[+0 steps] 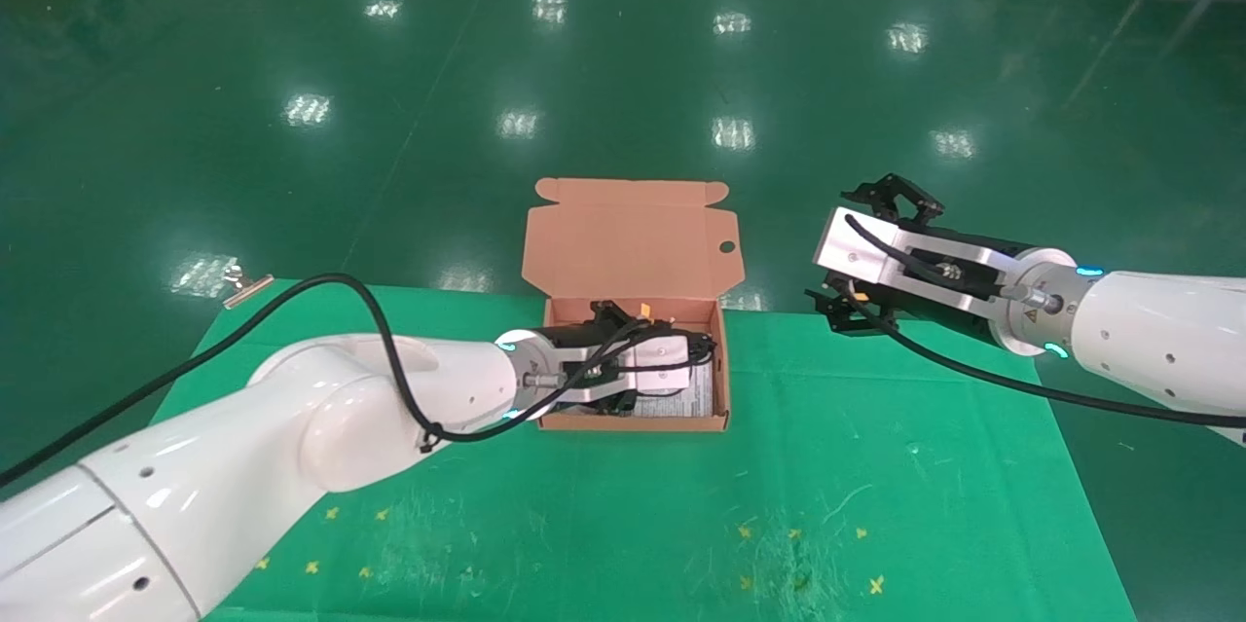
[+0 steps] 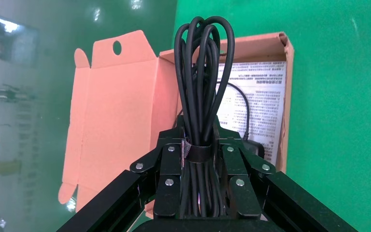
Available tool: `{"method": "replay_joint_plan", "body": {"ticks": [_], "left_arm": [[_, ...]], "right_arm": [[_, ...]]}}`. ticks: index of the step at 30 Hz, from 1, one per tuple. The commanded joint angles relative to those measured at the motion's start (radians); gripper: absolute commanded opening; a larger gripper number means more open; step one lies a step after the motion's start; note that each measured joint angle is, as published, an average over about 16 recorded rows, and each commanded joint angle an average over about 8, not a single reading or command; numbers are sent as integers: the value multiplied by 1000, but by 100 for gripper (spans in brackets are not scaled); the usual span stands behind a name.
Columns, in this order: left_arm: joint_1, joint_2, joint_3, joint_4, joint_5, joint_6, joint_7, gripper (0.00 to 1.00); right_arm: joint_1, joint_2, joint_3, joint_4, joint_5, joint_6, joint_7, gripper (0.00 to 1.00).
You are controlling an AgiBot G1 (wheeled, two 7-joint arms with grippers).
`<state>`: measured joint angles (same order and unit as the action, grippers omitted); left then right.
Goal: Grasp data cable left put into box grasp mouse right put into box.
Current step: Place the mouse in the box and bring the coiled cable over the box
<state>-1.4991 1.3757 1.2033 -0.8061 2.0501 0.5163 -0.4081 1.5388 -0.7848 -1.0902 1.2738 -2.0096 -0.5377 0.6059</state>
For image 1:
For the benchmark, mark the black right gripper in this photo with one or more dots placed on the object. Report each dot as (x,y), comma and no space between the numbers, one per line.
(964,306)

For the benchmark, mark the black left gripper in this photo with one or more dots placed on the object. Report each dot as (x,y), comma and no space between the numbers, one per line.
(574,345)

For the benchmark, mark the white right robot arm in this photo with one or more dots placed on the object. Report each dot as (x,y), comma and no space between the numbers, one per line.
(1158,340)

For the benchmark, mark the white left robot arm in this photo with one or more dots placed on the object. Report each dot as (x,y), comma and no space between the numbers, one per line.
(292,427)

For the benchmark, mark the brown cardboard mailer box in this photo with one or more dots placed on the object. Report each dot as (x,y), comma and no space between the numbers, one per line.
(633,247)

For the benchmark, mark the white printed paper sheet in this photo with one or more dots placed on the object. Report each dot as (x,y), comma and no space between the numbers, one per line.
(681,406)

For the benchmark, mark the green table cloth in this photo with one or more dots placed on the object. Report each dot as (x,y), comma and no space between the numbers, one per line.
(779,466)

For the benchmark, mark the silver metal binder clip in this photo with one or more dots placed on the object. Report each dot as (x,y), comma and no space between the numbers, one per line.
(245,287)

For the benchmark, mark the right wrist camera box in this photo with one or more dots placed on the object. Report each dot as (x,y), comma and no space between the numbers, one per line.
(847,247)

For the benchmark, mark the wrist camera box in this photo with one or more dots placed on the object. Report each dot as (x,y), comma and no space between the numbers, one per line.
(657,349)
(847,247)

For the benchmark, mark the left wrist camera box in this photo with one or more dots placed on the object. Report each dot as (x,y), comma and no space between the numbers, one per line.
(657,349)

